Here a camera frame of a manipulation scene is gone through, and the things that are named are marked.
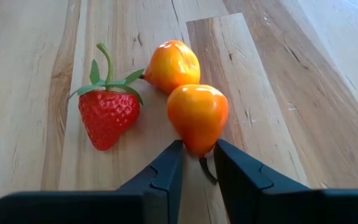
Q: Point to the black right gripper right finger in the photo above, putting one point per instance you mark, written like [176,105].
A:
[275,208]

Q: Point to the small orange toy pear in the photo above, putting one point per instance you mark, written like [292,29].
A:
[197,115]
[172,65]

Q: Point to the red toy strawberry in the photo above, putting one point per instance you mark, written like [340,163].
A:
[107,118]

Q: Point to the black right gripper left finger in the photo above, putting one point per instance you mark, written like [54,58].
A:
[104,208]

